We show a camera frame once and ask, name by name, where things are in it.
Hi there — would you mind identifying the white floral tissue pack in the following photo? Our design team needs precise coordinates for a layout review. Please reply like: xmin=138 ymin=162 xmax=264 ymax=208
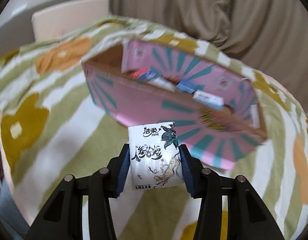
xmin=128 ymin=122 xmax=183 ymax=190

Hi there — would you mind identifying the white blue barcode box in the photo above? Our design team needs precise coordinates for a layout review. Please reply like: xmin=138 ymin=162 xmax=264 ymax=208
xmin=193 ymin=90 xmax=224 ymax=110

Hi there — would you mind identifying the red blue dental floss box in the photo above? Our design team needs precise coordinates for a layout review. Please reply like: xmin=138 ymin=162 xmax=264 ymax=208
xmin=132 ymin=68 xmax=161 ymax=82

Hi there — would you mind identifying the small blue box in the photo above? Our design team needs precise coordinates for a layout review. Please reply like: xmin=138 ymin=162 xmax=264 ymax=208
xmin=176 ymin=80 xmax=197 ymax=94

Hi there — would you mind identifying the white patterned sock bundle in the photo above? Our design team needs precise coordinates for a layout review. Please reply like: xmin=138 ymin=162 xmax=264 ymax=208
xmin=147 ymin=76 xmax=176 ymax=92

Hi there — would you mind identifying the pink teal cardboard box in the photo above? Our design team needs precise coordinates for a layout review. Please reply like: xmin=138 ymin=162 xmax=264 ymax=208
xmin=82 ymin=39 xmax=268 ymax=170

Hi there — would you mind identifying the striped floral blanket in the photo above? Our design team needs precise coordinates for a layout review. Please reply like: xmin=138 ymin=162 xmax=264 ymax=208
xmin=0 ymin=16 xmax=308 ymax=239

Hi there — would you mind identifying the beige curtain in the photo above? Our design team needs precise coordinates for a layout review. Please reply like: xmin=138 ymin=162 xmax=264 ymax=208
xmin=110 ymin=0 xmax=308 ymax=112

